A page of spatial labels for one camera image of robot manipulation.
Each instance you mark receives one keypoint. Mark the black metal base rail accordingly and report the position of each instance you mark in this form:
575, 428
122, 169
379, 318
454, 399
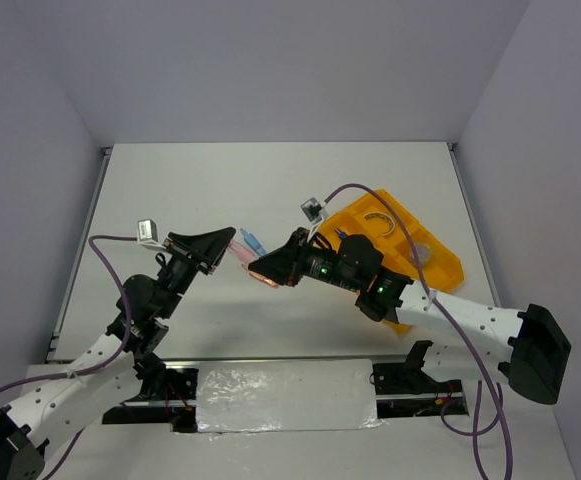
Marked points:
398, 395

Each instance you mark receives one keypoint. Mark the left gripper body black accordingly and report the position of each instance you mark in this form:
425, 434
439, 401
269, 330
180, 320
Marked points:
177, 275

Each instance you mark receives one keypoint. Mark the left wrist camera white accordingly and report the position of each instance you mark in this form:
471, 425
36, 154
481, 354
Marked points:
147, 232

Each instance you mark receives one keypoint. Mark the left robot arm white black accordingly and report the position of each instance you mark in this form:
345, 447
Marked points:
119, 366

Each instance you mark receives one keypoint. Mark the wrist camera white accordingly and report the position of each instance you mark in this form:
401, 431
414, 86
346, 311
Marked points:
147, 232
315, 212

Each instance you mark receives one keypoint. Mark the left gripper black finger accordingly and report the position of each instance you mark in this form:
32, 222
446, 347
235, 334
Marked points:
211, 242
215, 258

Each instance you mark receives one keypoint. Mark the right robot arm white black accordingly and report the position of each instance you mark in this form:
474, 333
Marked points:
461, 339

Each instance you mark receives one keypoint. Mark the silver foil covered panel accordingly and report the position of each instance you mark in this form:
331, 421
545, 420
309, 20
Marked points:
286, 396

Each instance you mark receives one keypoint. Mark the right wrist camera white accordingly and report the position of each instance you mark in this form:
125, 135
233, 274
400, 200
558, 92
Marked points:
315, 212

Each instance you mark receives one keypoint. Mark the yellow plastic compartment bin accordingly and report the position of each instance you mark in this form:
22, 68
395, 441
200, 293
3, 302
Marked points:
444, 272

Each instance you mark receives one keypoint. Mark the blue highlighter pen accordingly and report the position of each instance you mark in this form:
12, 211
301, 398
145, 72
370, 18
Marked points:
253, 243

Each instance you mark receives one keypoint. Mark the clear tape roll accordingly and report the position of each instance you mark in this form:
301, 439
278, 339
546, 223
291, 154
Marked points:
385, 218

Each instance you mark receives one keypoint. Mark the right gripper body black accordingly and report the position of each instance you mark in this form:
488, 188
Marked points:
320, 263

